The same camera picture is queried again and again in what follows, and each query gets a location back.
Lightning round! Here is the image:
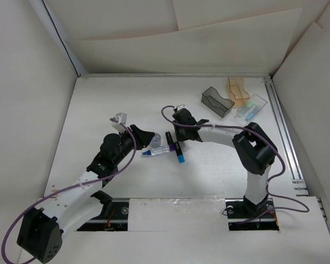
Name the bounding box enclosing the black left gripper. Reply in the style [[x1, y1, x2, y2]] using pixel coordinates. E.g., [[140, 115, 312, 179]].
[[113, 125, 153, 165]]

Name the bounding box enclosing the black marker purple cap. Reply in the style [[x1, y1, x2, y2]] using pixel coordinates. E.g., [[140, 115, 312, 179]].
[[165, 131, 175, 152]]

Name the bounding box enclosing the black marker blue cap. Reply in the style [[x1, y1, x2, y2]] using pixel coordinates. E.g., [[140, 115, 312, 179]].
[[174, 142, 185, 163]]

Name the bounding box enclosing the blue cap highlighter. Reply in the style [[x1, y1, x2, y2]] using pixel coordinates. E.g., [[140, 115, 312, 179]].
[[245, 111, 257, 122]]

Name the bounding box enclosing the green cap highlighter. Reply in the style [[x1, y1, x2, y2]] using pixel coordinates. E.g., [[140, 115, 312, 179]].
[[243, 102, 255, 113]]

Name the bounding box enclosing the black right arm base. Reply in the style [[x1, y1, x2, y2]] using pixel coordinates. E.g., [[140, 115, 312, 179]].
[[222, 198, 279, 231]]

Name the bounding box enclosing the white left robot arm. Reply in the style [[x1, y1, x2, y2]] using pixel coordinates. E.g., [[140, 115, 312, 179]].
[[17, 124, 155, 263]]

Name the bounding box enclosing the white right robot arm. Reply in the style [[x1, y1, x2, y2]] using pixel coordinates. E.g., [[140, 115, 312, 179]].
[[172, 107, 277, 217]]

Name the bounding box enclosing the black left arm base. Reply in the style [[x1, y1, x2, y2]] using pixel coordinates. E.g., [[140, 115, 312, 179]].
[[77, 191, 130, 232]]

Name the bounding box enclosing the round clear paperclip box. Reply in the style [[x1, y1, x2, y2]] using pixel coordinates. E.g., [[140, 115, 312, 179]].
[[150, 133, 161, 148]]

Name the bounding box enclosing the smoky grey plastic tray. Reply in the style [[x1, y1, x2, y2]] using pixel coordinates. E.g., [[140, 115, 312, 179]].
[[201, 86, 234, 118]]

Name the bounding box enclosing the amber plastic tray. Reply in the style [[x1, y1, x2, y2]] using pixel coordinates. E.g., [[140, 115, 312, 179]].
[[226, 76, 250, 107]]

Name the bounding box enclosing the clear plastic tray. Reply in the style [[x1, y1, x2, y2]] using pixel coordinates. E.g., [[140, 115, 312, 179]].
[[234, 94, 267, 124]]

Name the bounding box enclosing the white foam front board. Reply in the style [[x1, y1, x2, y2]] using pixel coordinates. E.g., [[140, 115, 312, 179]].
[[128, 197, 228, 232]]

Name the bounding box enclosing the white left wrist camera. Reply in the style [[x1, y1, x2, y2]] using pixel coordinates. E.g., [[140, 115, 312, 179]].
[[110, 112, 127, 133]]

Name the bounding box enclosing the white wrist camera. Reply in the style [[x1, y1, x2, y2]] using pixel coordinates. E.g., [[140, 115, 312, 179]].
[[174, 104, 186, 112], [110, 112, 127, 133]]

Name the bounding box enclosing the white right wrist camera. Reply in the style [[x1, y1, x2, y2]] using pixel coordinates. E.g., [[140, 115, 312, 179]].
[[174, 104, 186, 112]]

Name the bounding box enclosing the aluminium back rail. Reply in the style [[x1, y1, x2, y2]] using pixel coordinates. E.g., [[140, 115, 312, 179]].
[[80, 73, 271, 78]]

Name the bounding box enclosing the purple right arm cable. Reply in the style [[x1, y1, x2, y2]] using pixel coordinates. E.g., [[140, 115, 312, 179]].
[[161, 105, 310, 225]]

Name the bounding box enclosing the aluminium side rail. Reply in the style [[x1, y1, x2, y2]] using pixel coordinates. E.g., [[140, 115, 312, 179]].
[[263, 75, 310, 196]]

